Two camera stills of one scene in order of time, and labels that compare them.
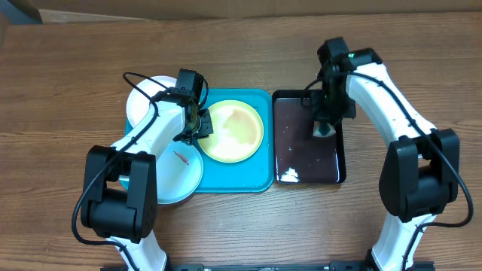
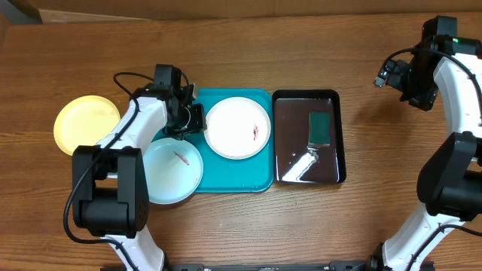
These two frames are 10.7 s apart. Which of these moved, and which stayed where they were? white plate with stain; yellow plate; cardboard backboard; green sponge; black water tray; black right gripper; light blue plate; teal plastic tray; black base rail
Moved: green sponge; white plate with stain; yellow plate; black right gripper
Stayed: light blue plate; black water tray; cardboard backboard; black base rail; teal plastic tray
